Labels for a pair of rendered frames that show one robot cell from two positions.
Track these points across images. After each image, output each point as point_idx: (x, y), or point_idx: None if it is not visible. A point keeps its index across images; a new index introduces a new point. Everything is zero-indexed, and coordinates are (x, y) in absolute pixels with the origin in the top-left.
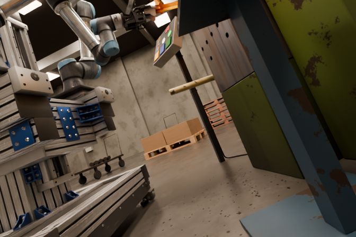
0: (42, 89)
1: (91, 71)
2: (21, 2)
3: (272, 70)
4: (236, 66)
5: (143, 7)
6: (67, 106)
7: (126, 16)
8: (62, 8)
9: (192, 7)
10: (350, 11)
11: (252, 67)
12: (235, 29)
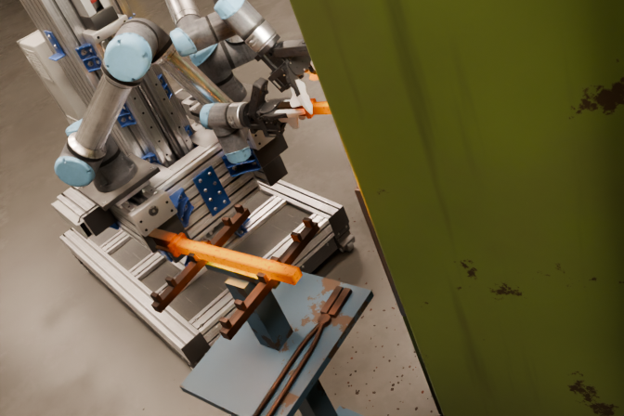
0: (164, 218)
1: (245, 58)
2: (110, 128)
3: (303, 414)
4: None
5: (272, 120)
6: (207, 165)
7: (251, 117)
8: (160, 65)
9: None
10: (443, 411)
11: (400, 312)
12: (383, 264)
